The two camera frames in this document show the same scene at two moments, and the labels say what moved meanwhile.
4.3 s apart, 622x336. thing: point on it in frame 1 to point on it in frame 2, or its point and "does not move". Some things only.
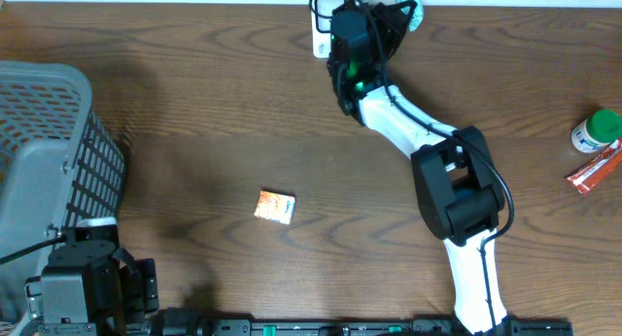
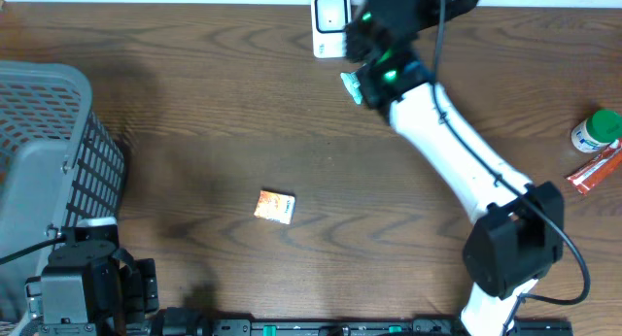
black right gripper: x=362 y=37 to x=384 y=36
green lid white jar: x=598 y=131 does not move
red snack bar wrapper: x=584 y=177 does not move
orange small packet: x=276 y=206 does not move
